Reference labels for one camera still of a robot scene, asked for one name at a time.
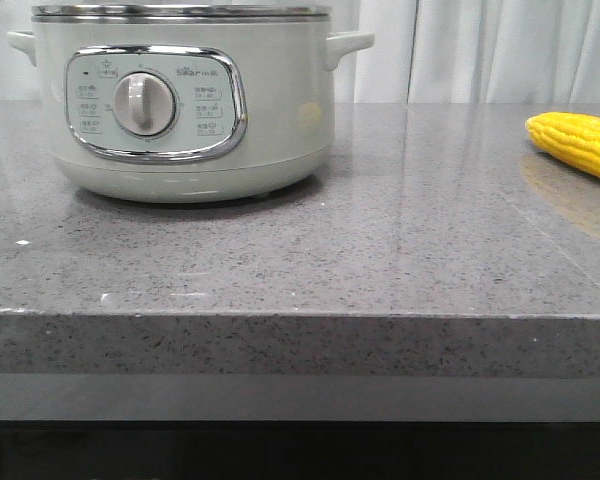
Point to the white curtain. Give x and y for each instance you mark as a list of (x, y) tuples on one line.
[(398, 52)]

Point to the glass pot lid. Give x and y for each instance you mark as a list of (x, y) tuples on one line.
[(177, 13)]

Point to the yellow corn cob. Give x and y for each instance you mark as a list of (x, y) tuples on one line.
[(572, 138)]

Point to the pale green electric cooking pot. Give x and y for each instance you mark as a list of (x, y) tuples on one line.
[(123, 129)]

